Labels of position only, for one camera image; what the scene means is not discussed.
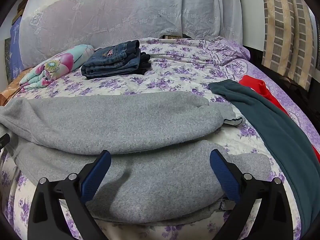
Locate grey fleece sweatpants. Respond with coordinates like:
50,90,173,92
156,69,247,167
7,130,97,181
1,91,271,225

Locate orange brown cloth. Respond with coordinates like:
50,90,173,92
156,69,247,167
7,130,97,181
0,68,32,106

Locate dark teal fleece pants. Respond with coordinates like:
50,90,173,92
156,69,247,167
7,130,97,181
208,80,319,235

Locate floral pink teal blanket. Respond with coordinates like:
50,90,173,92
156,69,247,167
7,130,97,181
19,44,94,90

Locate white lace headboard cover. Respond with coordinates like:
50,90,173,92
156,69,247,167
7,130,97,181
19,0,242,67

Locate red garment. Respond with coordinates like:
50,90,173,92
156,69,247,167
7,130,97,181
238,74,320,163

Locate folded dark blue jeans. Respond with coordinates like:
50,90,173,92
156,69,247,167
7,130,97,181
81,40,140,79

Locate folded black garment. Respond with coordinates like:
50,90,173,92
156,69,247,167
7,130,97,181
136,52,151,75

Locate purple floral bedspread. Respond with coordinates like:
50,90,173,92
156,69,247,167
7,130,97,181
1,38,319,239

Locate beige grey striped curtain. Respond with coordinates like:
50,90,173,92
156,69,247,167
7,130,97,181
262,0,315,90

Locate blue poster on wall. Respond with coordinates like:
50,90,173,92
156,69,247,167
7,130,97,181
9,16,24,79

